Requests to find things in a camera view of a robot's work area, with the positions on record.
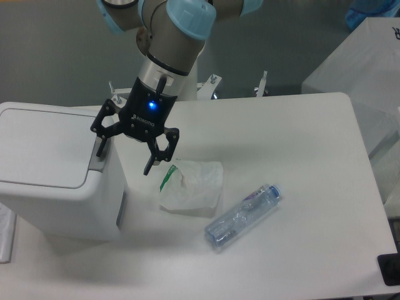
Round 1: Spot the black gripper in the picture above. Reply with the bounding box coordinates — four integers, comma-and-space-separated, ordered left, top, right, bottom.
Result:
90, 76, 181, 176

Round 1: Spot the white lidded trash can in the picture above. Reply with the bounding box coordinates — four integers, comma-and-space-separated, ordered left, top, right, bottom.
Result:
1, 102, 127, 241

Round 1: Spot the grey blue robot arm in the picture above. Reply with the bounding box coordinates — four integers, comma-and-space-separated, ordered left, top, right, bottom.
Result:
91, 0, 263, 175

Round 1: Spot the crumpled white plastic bag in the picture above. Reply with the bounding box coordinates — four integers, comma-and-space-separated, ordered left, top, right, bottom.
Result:
158, 159, 223, 211

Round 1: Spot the clear plastic water bottle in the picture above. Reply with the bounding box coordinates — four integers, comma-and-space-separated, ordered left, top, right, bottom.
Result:
204, 184, 283, 249

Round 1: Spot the white cabinet at right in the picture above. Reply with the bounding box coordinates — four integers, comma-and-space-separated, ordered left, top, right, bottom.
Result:
301, 17, 399, 211

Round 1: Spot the black device at table edge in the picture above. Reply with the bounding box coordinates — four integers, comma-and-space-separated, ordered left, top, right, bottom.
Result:
377, 253, 399, 286

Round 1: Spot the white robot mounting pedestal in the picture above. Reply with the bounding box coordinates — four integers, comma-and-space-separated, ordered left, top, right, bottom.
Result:
109, 57, 268, 107

